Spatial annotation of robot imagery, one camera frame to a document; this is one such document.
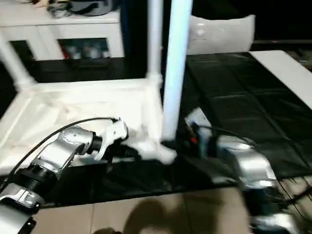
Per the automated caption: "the white flat board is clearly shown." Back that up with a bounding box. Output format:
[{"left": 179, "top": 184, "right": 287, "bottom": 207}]
[{"left": 249, "top": 50, "right": 312, "bottom": 110}]

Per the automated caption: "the white plastic table top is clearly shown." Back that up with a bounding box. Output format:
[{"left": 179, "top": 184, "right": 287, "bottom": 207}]
[{"left": 0, "top": 78, "right": 178, "bottom": 171}]

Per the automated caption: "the black left wrist camera cable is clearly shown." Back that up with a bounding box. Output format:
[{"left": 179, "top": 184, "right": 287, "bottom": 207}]
[{"left": 0, "top": 117, "right": 120, "bottom": 188}]

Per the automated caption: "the black clutter pile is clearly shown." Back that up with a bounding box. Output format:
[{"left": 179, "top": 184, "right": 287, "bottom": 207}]
[{"left": 47, "top": 2, "right": 72, "bottom": 18}]

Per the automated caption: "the black work mat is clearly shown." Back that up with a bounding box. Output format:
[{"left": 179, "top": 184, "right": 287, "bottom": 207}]
[{"left": 0, "top": 51, "right": 312, "bottom": 208}]

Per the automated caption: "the grey cushion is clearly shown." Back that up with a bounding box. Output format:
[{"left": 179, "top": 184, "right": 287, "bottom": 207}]
[{"left": 188, "top": 14, "right": 256, "bottom": 55}]

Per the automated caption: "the white glass-door cabinet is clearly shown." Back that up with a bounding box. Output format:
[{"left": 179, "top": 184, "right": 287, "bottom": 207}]
[{"left": 0, "top": 7, "right": 125, "bottom": 61}]

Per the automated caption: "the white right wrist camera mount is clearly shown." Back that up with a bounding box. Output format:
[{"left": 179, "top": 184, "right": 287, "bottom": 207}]
[{"left": 184, "top": 108, "right": 213, "bottom": 155}]

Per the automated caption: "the black stand base bar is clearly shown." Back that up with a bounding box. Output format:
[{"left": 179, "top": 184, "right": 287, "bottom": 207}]
[{"left": 285, "top": 186, "right": 312, "bottom": 204}]

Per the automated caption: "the white plastic table leg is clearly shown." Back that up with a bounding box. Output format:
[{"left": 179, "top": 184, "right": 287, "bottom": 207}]
[
  {"left": 161, "top": 0, "right": 194, "bottom": 144},
  {"left": 0, "top": 31, "right": 35, "bottom": 91},
  {"left": 145, "top": 0, "right": 163, "bottom": 85}
]

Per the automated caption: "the grey helmet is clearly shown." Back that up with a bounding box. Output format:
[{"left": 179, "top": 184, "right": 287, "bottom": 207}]
[{"left": 69, "top": 0, "right": 120, "bottom": 17}]

